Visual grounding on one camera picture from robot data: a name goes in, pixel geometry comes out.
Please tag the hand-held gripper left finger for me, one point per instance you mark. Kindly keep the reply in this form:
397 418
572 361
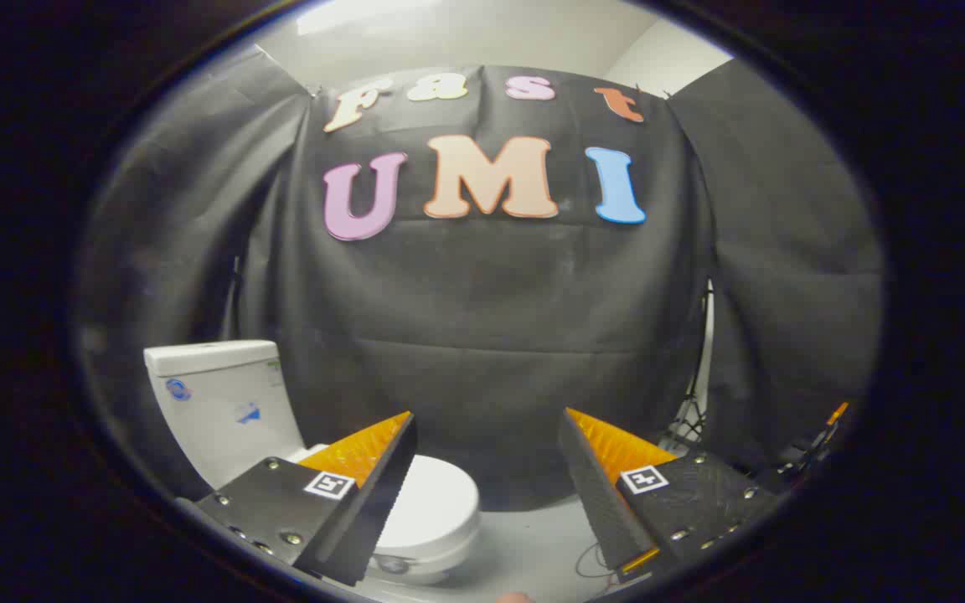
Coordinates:
369 511

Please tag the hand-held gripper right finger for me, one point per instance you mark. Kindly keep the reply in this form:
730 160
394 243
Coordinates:
596 494

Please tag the white toilet bowl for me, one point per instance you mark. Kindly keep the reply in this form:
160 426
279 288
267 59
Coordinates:
428 569

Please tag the black light stand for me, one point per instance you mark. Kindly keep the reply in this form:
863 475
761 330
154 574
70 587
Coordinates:
703 368

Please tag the black backdrop cloth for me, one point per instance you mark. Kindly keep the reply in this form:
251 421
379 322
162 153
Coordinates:
491 318

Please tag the dark equipment with orange tip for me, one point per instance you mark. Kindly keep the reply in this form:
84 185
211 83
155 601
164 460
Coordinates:
817 444

